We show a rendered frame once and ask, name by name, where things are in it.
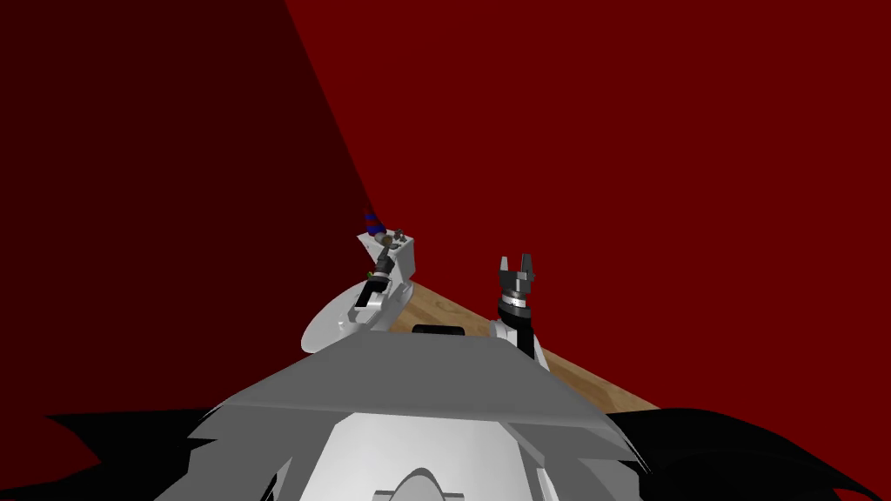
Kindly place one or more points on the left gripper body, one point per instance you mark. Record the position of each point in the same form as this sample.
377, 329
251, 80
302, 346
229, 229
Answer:
384, 265

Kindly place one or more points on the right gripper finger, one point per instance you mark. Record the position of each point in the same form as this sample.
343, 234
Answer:
505, 264
527, 264

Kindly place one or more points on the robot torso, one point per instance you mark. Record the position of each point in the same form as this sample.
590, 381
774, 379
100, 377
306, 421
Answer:
418, 390

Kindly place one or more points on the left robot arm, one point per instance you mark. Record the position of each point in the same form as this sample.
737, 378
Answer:
365, 309

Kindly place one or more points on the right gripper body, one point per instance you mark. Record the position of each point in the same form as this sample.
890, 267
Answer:
516, 284

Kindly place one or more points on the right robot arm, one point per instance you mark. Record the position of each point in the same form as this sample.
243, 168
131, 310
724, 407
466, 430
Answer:
518, 327

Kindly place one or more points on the blue and red object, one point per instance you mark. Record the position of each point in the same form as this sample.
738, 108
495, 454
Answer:
375, 225

